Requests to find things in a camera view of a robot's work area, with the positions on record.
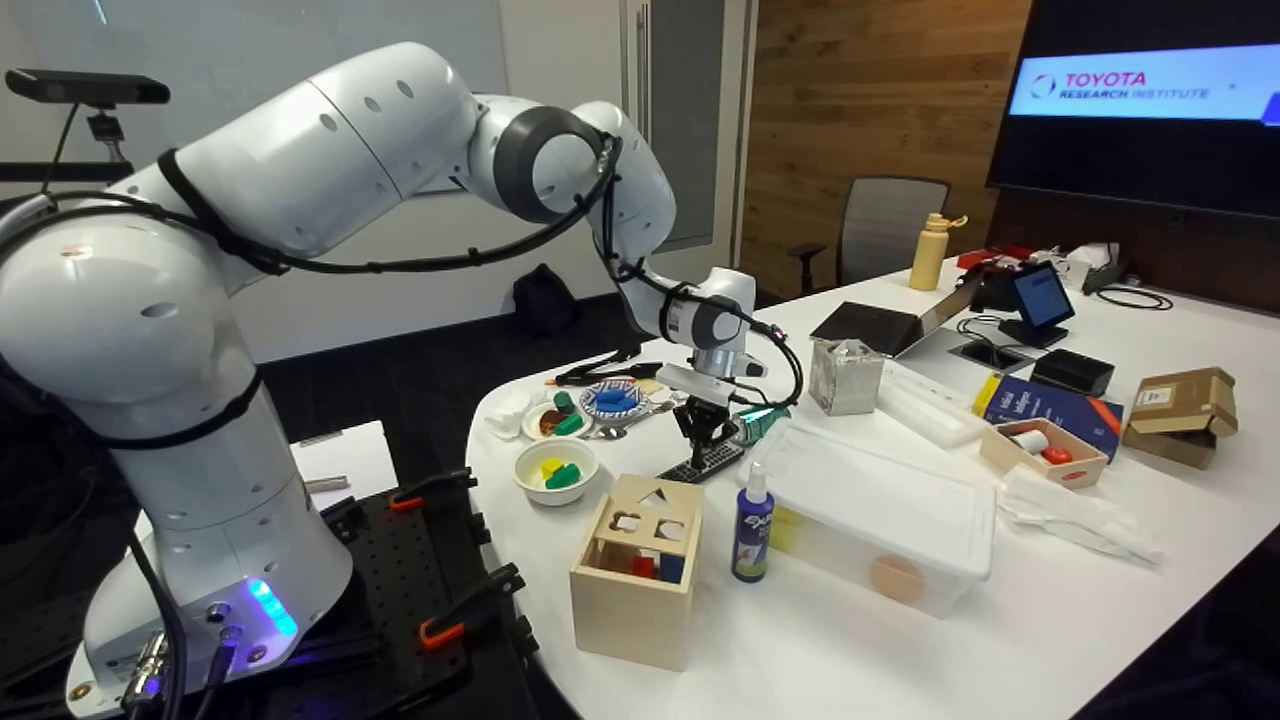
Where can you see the small white bowl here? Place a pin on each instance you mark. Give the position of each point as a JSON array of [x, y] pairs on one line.
[[552, 422]]

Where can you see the black mounting base plate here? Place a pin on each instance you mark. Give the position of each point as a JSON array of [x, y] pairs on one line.
[[425, 631]]

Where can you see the black camera on stand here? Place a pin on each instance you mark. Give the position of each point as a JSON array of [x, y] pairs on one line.
[[101, 93]]

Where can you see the small black tablet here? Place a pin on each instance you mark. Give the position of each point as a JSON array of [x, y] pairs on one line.
[[1043, 310]]

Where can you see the metal square cup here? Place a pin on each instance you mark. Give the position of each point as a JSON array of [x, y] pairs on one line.
[[845, 376]]

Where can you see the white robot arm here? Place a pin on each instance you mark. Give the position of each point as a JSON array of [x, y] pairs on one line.
[[130, 306]]

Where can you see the translucent plastic storage bin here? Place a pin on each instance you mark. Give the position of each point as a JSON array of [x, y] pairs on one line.
[[888, 525]]

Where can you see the blue lid dish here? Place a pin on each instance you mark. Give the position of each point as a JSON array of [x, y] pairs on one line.
[[613, 401]]

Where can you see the black small box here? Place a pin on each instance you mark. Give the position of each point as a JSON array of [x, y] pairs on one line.
[[1070, 369]]

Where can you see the white bowl with toys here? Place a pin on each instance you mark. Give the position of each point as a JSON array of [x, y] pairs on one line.
[[559, 472]]

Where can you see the black bag on floor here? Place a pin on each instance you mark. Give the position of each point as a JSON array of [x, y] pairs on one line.
[[540, 301]]

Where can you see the blue white squeeze bottle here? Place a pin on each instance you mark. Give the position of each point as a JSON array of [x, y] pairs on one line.
[[752, 520]]

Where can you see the wooden shape sorter box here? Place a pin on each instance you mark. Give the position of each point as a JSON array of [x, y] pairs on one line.
[[634, 586]]

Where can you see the clear plastic bag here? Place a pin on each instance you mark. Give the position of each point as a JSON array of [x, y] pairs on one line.
[[1073, 519]]

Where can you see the wall display screen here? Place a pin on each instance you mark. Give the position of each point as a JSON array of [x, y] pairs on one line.
[[1146, 103]]

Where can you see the black flat box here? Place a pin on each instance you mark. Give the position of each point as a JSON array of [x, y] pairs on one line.
[[883, 329]]

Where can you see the blue book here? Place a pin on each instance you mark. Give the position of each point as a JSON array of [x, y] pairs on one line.
[[1090, 419]]

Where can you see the wooden tray with items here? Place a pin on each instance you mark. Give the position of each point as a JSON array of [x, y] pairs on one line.
[[1043, 449]]

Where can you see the brown cardboard box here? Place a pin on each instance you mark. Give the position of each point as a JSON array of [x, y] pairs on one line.
[[1182, 415]]

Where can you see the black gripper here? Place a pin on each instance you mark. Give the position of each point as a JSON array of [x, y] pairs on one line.
[[703, 415]]

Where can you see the whiteboard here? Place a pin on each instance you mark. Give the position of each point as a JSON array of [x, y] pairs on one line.
[[220, 58]]

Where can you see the yellow mustard bottle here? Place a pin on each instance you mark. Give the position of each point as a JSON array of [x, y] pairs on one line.
[[930, 251]]

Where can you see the grey office chair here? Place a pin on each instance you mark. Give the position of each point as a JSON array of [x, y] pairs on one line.
[[878, 235]]

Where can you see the white paper sheet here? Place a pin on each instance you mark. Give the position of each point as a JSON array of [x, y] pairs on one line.
[[346, 466]]

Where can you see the black marker pen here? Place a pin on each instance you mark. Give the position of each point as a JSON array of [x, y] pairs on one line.
[[620, 362]]

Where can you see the black remote control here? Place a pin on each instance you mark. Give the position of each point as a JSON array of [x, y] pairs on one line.
[[711, 466]]

